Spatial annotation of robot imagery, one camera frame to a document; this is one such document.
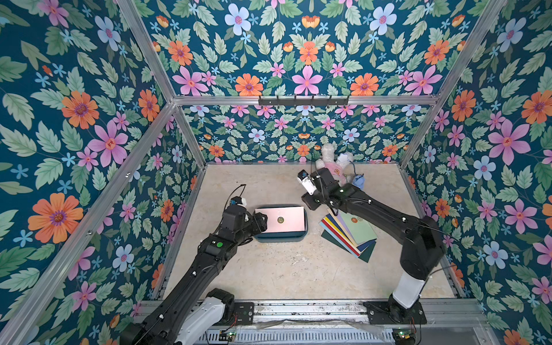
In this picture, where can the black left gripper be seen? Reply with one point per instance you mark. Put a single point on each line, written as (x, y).
(256, 223)

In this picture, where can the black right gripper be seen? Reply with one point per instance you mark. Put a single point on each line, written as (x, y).
(310, 200)

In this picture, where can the cream yellow envelope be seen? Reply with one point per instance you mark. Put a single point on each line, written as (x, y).
(332, 220)

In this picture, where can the pink envelope with green seal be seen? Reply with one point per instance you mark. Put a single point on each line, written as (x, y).
(284, 220)

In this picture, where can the light green envelope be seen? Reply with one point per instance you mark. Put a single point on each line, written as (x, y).
(361, 229)

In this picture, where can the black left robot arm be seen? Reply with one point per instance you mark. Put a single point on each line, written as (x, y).
(164, 324)

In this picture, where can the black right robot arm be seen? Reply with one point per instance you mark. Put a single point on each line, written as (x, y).
(422, 246)

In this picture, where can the teal storage box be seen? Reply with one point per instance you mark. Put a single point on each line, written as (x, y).
(292, 237)

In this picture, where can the white plush bunny pink shirt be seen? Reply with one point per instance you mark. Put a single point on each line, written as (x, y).
(340, 166)

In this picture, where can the blue faceted toy figure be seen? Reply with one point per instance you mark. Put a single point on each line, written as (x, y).
(359, 181)

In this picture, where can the navy blue envelope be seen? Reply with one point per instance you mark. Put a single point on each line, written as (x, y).
(328, 235)

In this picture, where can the red envelope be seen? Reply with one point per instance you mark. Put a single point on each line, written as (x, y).
(339, 237)

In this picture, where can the dark green envelope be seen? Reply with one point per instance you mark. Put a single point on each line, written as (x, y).
(364, 256)

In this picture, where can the white vent grille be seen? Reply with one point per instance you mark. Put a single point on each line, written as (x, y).
(302, 336)

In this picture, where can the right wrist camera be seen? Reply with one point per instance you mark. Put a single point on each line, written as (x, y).
(307, 182)

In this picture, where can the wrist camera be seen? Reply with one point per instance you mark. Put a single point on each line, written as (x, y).
(307, 182)
(238, 201)

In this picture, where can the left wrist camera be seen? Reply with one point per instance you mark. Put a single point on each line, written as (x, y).
(238, 201)

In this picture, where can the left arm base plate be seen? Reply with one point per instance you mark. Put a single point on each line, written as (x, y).
(238, 314)

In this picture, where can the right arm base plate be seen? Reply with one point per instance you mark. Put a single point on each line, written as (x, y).
(390, 312)

